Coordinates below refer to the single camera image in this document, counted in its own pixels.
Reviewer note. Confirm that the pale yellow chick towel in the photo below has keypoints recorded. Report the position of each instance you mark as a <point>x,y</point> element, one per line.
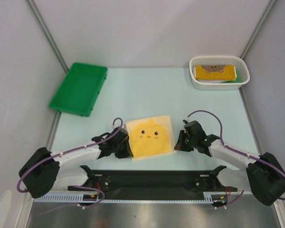
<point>150,137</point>

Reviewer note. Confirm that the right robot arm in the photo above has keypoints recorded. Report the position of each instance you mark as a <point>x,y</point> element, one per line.
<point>262,175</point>

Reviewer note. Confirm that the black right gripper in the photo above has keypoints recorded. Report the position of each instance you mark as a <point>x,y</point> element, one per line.
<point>183,141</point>

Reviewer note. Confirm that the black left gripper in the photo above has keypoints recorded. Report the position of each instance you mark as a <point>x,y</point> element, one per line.
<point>127,153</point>

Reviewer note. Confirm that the white towel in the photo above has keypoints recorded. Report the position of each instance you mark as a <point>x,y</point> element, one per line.
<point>206,81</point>

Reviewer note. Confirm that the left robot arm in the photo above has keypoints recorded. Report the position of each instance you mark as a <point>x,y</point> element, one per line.
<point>64,169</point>

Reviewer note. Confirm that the white perforated basket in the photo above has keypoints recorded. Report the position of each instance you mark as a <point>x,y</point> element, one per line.
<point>238,63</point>

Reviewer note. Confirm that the green plastic bin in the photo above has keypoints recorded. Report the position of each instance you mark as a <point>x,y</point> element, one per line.
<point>79,90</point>

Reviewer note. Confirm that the grey cable duct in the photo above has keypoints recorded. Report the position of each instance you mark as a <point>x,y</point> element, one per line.
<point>125,197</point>

